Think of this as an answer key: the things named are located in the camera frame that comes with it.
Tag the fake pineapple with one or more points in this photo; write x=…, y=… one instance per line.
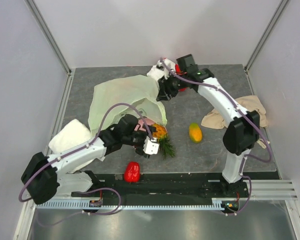
x=165, y=146

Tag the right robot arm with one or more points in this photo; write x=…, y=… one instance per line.
x=202, y=81

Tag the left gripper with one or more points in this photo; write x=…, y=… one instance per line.
x=139, y=149

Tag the slotted cable duct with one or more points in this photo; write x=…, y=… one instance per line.
x=85, y=204

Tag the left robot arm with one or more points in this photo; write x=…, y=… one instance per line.
x=45, y=175

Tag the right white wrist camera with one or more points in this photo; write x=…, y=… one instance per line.
x=166, y=66

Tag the white red cartoon bag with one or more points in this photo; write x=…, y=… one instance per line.
x=158, y=71

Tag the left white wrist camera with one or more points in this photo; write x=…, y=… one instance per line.
x=151, y=147

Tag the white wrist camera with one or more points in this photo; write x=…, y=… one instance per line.
x=166, y=66
x=151, y=147

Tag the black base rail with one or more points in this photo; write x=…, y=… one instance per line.
x=206, y=185

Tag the fake mango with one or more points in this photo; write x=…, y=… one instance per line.
x=195, y=133

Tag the fake red bell pepper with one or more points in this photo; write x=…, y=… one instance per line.
x=132, y=172

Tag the white folded towel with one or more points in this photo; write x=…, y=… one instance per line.
x=73, y=134

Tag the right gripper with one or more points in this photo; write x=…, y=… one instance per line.
x=165, y=90

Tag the green avocado print plastic bag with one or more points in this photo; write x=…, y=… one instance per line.
x=138, y=91

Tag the beige crumpled cloth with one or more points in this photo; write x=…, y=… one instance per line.
x=242, y=125

